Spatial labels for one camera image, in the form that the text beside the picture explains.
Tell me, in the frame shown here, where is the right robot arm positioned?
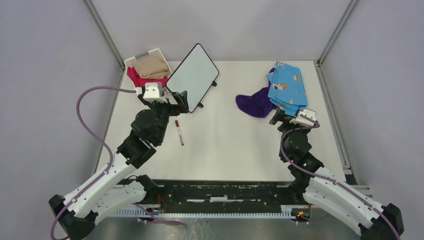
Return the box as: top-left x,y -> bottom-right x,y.
269,108 -> 405,240

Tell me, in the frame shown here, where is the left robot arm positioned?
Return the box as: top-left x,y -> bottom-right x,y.
48,91 -> 189,240

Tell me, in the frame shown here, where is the white plastic basket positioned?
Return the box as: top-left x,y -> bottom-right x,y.
124,48 -> 176,104

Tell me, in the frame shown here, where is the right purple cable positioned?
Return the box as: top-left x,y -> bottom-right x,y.
279,114 -> 402,240

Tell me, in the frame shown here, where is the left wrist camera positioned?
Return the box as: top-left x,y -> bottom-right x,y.
142,82 -> 168,103

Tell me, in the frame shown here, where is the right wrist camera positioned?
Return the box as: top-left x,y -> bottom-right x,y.
289,108 -> 317,127

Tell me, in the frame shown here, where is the black framed whiteboard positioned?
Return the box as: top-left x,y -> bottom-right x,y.
166,43 -> 220,113

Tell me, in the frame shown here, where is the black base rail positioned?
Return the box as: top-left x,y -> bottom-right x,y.
119,179 -> 314,221

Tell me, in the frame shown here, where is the beige folded cloth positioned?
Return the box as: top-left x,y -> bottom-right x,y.
133,55 -> 169,79

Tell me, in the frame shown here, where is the blue patterned cloth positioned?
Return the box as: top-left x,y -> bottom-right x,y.
266,61 -> 308,117

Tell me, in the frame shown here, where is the magenta cloth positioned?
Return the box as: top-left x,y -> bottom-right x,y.
127,67 -> 168,87

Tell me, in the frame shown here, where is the purple cloth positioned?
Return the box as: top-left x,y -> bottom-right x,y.
235,77 -> 278,118

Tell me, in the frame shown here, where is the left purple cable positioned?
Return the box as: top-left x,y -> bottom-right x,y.
49,86 -> 137,240

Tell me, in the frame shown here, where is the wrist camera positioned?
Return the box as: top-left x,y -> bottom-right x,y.
142,82 -> 168,103
289,108 -> 317,127

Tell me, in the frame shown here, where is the white red whiteboard marker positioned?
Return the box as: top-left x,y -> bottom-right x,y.
175,120 -> 185,146

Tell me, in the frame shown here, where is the purple cable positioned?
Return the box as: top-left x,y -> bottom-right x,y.
49,86 -> 137,240
279,114 -> 402,240

